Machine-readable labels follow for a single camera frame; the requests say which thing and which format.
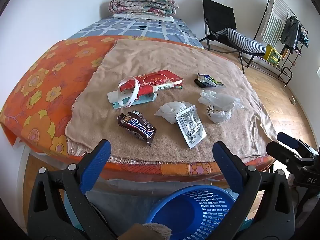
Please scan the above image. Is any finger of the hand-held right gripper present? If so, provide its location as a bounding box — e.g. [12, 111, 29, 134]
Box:
[266, 141, 300, 167]
[277, 132, 304, 150]

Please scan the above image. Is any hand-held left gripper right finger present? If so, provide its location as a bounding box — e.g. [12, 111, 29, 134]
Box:
[212, 141, 295, 240]

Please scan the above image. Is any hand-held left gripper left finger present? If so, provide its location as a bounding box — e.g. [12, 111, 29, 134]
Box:
[27, 139, 118, 240]

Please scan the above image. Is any white printed plastic bag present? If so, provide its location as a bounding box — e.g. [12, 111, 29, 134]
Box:
[206, 102, 232, 123]

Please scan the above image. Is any white barcode sachet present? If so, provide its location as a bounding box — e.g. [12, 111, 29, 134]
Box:
[175, 105, 207, 149]

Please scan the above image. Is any brown chocolate bar wrapper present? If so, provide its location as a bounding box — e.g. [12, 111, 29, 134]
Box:
[117, 110, 157, 147]

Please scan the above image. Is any clear plastic wrapper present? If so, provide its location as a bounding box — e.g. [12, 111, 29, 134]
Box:
[198, 89, 244, 111]

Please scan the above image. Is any white silicone wristband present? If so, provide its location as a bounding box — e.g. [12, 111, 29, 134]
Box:
[117, 76, 139, 107]

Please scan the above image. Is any white patterned wet-wipe packet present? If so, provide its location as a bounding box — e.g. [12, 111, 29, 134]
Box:
[107, 84, 183, 104]

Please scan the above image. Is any blue plastic basket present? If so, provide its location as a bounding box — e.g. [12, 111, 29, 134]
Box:
[145, 185, 240, 240]

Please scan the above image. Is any light blue packet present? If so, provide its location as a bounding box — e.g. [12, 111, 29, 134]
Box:
[112, 92, 158, 110]

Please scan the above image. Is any white tissue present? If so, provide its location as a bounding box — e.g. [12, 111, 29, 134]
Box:
[154, 101, 197, 124]

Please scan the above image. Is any blue green snack wrapper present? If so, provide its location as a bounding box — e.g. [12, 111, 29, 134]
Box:
[197, 73, 225, 88]

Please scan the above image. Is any red tissue packet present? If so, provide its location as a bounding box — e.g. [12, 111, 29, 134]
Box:
[119, 69, 184, 97]

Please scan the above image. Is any black metal drying rack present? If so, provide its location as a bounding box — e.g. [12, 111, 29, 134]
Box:
[250, 0, 309, 85]

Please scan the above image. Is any brown cardboard piece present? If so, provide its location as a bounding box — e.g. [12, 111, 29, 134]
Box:
[117, 224, 148, 240]

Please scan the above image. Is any yellow crate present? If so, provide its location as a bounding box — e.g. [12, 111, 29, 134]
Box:
[262, 44, 283, 67]

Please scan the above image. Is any brown fuzzy cloth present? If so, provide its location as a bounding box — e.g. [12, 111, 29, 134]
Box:
[142, 222, 173, 240]

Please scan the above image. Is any teal garment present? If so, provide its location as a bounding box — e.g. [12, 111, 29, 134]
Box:
[299, 29, 309, 48]

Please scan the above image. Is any orange floral blanket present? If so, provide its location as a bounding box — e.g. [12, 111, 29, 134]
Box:
[0, 35, 275, 183]

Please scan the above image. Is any dark jacket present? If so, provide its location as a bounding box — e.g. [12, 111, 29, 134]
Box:
[279, 16, 302, 53]

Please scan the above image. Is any striped cushion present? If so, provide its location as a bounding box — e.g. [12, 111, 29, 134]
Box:
[217, 27, 267, 54]

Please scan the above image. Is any green striped towel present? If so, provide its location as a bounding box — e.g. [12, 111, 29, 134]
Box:
[260, 0, 290, 48]

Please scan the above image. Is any beige towel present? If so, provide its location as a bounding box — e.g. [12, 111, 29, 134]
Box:
[65, 39, 278, 164]

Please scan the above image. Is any blue checked bed sheet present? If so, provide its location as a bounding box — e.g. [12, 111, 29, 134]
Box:
[67, 16, 204, 48]

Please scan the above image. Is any black folding chair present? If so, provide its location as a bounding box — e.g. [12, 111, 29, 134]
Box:
[199, 0, 267, 75]

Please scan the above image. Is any white pillow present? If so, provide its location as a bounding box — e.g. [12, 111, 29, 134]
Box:
[112, 12, 174, 22]

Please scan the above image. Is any folded floral quilt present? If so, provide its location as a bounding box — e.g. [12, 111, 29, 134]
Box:
[108, 0, 179, 17]

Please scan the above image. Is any white bed frame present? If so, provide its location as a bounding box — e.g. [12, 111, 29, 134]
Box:
[14, 140, 68, 180]

